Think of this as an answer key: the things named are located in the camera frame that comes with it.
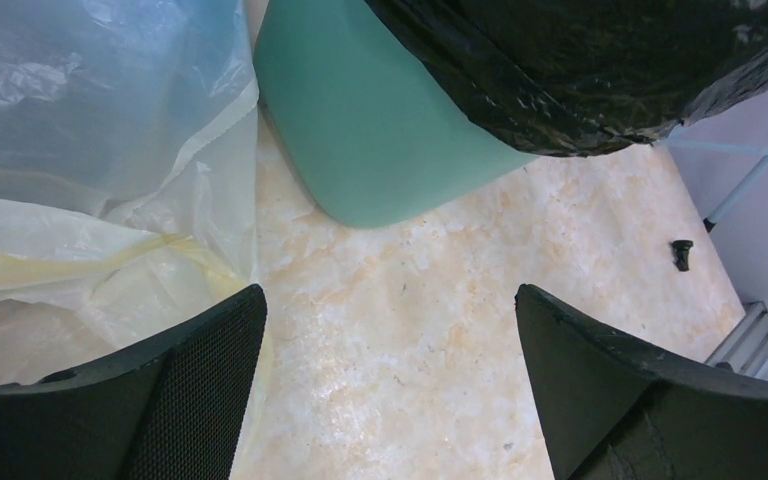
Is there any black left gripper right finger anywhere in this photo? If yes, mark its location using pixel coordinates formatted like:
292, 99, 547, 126
515, 284, 768, 479

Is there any black trash bag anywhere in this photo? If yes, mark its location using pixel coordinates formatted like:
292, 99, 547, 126
370, 0, 768, 157

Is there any light blue tripod stand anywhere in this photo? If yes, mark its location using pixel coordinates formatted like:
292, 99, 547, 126
656, 126, 768, 233

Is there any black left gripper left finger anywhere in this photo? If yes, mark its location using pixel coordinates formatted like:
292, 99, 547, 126
0, 284, 267, 479

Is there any small black plastic part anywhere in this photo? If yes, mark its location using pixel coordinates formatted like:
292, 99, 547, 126
670, 239, 694, 272

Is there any green plastic trash bin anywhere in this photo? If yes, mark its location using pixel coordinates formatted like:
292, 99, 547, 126
254, 0, 532, 228

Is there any clear yellow plastic bag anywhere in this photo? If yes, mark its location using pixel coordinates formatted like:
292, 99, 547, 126
0, 0, 276, 465

